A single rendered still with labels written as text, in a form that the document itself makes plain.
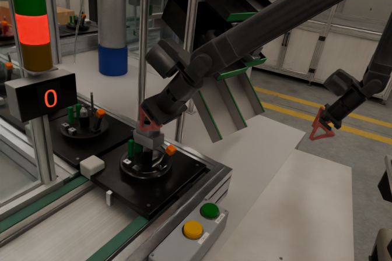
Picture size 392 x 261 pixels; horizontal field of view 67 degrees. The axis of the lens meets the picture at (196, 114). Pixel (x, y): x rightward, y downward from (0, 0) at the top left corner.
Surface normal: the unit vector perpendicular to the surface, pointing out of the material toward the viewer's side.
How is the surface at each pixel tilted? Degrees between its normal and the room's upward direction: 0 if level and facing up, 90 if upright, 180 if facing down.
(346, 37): 90
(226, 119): 45
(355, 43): 90
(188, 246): 0
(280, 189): 0
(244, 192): 0
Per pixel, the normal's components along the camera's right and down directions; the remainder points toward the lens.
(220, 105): 0.58, -0.33
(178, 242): 0.11, -0.88
